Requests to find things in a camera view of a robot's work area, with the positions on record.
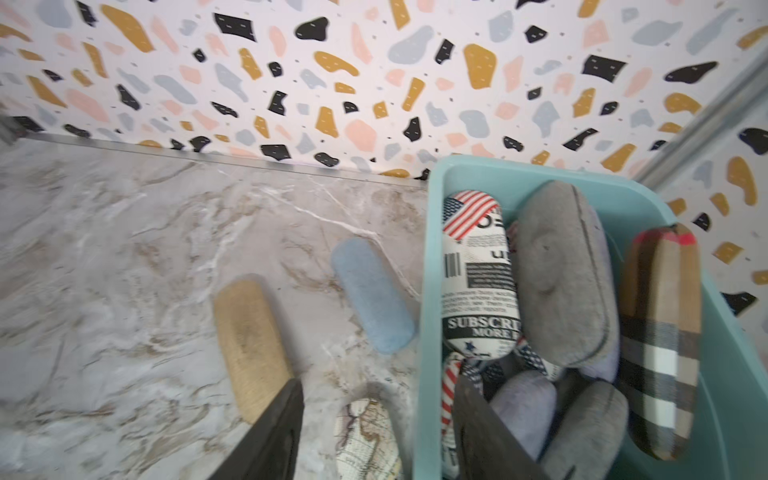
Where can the newspaper flag glasses case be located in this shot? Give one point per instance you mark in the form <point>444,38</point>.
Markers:
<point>480,315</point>

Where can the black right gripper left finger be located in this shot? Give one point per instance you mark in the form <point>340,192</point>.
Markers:
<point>270,448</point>

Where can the world map print glasses case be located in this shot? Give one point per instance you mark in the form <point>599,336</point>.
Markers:
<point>366,446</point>

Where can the light blue fabric glasses case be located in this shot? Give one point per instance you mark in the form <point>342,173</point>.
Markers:
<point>383,309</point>

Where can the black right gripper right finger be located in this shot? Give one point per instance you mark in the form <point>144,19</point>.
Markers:
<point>486,448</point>

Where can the long lilac fabric glasses case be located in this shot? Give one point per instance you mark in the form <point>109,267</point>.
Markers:
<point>606,368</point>

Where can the teal plastic storage box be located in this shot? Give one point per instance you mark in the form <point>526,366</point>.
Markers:
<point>729,435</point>

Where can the newspaper print glasses case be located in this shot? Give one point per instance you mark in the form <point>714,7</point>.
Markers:
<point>455,365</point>

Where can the aluminium wall frame strip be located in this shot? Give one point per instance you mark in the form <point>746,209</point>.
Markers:
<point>735,103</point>

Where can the tan fabric glasses case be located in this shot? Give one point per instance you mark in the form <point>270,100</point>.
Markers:
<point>252,346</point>

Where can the plaid tartan glasses case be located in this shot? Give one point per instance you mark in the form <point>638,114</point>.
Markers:
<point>660,308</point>

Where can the dark grey fabric glasses case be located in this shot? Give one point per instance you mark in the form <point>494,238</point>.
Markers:
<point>565,284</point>

